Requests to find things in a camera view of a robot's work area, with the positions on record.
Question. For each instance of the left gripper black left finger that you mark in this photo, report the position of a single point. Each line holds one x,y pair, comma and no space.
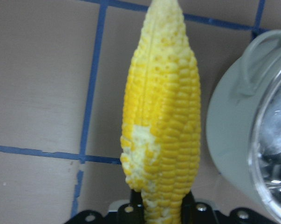
133,211

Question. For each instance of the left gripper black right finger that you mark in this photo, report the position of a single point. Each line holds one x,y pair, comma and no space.
193,212

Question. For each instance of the yellow corn cob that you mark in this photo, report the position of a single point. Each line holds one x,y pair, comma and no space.
161,115

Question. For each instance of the pale green steel pot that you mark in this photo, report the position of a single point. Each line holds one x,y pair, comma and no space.
243,123

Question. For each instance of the brown paper table mat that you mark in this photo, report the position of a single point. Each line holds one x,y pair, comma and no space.
63,68

